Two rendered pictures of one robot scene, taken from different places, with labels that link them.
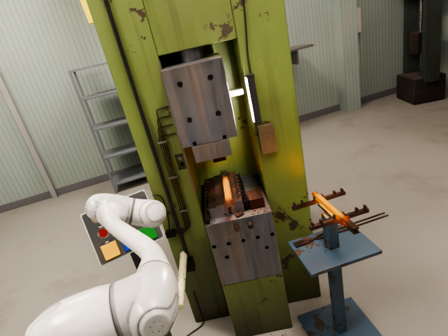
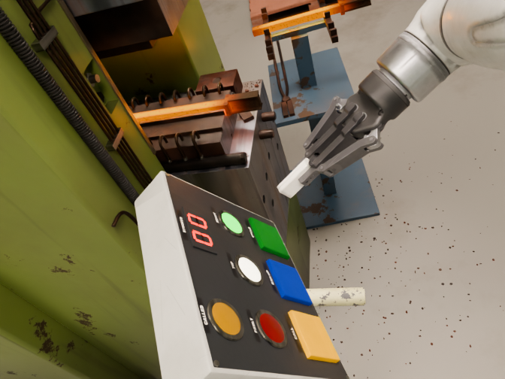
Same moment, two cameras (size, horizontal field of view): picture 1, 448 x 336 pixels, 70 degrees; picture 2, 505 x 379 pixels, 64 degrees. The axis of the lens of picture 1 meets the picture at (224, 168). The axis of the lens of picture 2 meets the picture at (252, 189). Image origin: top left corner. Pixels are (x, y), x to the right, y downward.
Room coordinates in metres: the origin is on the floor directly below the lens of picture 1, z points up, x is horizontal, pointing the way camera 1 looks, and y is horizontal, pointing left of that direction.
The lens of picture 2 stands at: (1.28, 0.88, 1.61)
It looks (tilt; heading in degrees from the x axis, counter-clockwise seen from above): 46 degrees down; 292
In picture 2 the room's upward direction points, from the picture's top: 22 degrees counter-clockwise
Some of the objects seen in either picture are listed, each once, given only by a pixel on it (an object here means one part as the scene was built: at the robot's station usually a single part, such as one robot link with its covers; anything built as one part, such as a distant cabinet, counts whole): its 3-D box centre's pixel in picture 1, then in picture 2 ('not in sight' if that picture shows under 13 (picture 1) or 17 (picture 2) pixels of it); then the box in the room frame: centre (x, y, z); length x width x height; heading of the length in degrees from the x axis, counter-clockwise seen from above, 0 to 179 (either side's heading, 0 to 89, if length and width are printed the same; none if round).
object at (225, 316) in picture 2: not in sight; (225, 319); (1.46, 0.68, 1.16); 0.05 x 0.03 x 0.04; 89
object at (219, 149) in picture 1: (211, 139); (88, 10); (1.81, 0.03, 1.32); 0.42 x 0.20 x 0.10; 179
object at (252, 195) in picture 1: (255, 199); (219, 89); (1.65, -0.14, 0.95); 0.12 x 0.09 x 0.07; 179
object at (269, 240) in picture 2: (148, 233); (267, 239); (1.45, 0.46, 1.01); 0.07 x 0.05 x 0.07; 114
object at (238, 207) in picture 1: (224, 192); (158, 132); (1.81, 0.03, 0.96); 0.42 x 0.20 x 0.09; 179
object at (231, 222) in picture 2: not in sight; (231, 223); (1.50, 0.48, 1.09); 0.05 x 0.03 x 0.04; 89
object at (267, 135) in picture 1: (267, 139); not in sight; (1.72, -0.28, 1.27); 0.09 x 0.02 x 0.17; 89
